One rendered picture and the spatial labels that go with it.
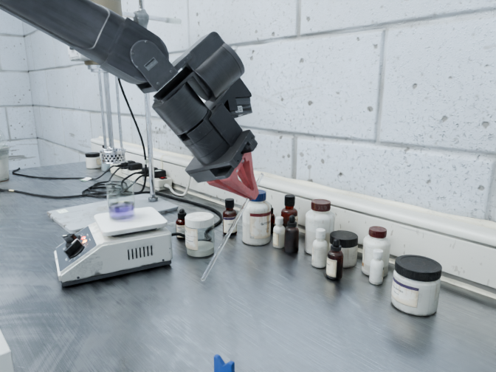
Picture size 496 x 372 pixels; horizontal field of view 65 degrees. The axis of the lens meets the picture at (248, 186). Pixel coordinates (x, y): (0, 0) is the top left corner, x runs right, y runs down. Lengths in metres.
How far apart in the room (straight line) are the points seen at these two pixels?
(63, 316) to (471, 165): 0.71
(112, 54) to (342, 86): 0.54
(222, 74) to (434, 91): 0.41
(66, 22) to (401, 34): 0.58
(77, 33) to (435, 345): 0.59
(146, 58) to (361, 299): 0.48
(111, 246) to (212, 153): 0.29
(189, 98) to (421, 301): 0.44
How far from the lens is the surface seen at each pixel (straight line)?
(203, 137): 0.53
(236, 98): 0.59
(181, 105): 0.51
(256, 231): 0.85
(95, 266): 0.75
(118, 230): 0.74
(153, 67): 0.49
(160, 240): 0.76
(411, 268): 0.65
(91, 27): 0.50
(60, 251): 0.83
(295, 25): 0.99
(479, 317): 0.71
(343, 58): 0.89
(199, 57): 0.53
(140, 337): 0.60
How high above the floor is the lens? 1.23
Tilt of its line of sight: 14 degrees down
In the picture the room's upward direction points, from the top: straight up
